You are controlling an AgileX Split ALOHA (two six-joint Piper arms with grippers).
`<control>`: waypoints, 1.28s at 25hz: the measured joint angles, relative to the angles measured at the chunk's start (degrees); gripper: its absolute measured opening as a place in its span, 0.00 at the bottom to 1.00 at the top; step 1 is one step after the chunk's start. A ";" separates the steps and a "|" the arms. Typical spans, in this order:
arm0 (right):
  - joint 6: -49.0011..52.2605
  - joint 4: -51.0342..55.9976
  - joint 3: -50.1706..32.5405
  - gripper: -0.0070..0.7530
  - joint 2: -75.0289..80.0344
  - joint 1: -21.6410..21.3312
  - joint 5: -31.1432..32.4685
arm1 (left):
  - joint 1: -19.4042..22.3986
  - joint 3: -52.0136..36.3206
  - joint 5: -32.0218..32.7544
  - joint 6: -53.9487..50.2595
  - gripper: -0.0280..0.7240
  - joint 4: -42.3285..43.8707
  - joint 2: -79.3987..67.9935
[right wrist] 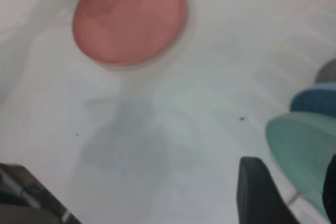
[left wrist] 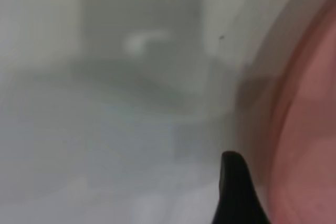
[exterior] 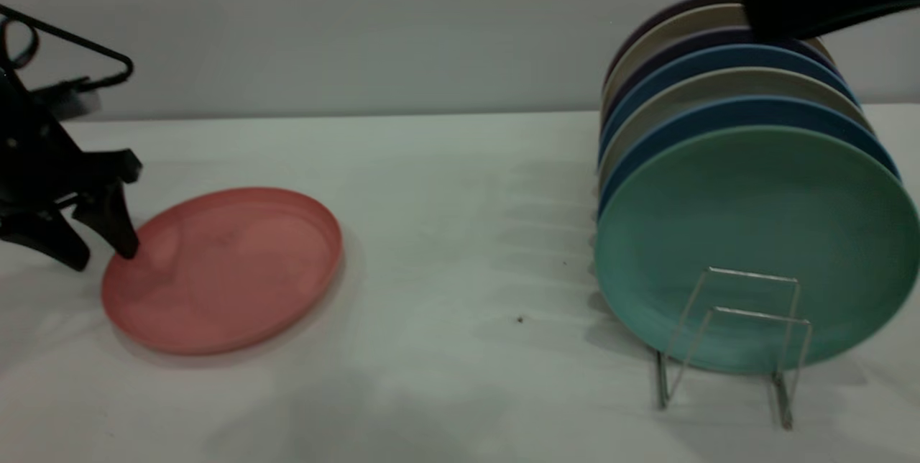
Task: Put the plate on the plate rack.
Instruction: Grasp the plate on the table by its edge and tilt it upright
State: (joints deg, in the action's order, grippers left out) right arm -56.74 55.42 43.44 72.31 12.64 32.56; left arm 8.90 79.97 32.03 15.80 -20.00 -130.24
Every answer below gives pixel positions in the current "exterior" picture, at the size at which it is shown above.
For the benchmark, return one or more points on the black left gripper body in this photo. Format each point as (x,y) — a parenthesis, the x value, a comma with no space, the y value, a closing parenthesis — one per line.
(36,161)

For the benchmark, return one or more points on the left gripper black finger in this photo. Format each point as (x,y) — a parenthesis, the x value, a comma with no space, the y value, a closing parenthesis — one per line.
(50,240)
(108,218)

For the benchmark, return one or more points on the pink round plate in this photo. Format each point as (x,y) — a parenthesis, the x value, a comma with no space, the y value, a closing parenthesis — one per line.
(230,276)

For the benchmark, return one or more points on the blue round plate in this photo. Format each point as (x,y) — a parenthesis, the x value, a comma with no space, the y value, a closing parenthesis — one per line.
(740,112)
(719,58)

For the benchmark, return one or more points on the beige round plate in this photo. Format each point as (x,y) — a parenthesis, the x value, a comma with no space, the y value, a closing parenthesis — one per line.
(690,21)
(733,82)

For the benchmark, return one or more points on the dark purple round plate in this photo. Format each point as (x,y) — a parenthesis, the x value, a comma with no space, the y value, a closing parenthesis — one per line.
(690,41)
(690,4)

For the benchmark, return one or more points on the green round plate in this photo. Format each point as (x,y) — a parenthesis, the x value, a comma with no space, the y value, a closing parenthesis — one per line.
(762,218)

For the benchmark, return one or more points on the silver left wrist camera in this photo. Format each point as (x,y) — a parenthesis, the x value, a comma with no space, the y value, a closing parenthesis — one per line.
(68,98)

